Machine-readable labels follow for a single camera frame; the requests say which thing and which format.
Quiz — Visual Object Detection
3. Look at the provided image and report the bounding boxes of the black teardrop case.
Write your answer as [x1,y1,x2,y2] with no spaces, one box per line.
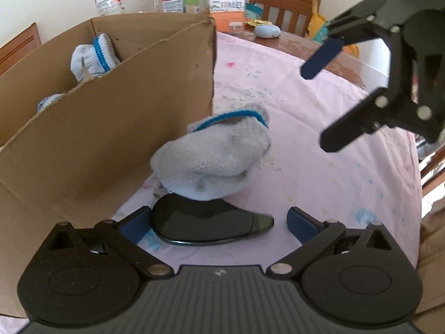
[150,194,275,247]

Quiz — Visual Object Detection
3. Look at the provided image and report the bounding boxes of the pink floral tablecloth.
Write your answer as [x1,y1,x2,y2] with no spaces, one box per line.
[0,31,423,334]

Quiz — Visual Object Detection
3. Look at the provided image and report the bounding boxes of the white sock blue trim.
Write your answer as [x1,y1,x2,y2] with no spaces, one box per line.
[70,33,122,83]
[150,102,272,202]

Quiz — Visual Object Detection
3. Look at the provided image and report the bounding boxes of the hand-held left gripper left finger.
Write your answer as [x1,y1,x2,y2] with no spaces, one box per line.
[43,206,174,279]

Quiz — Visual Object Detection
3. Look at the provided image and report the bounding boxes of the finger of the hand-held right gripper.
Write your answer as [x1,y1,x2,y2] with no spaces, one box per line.
[319,90,439,153]
[301,0,406,79]

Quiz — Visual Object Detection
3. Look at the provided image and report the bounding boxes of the brown cardboard box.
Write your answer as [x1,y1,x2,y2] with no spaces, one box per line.
[0,13,218,319]

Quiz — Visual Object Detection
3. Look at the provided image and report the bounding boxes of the yellow bag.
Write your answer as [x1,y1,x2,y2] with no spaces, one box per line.
[305,0,331,39]

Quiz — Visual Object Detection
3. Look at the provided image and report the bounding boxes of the beige cloth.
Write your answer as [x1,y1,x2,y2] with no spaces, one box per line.
[415,216,445,324]

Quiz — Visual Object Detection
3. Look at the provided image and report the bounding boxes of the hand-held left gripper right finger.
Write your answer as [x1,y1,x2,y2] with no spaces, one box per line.
[266,206,399,279]

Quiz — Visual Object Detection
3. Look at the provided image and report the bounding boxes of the blue white crochet item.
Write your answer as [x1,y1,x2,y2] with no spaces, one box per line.
[36,92,66,115]

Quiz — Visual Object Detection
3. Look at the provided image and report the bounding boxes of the plastic jar orange label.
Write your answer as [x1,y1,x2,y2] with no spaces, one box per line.
[196,0,247,35]

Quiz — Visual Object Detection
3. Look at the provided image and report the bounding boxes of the wooden chair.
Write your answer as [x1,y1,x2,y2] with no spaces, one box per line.
[0,23,42,75]
[249,0,324,37]
[419,136,445,223]

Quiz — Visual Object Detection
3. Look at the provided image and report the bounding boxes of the light blue oval case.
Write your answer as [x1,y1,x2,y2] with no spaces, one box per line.
[254,23,281,39]

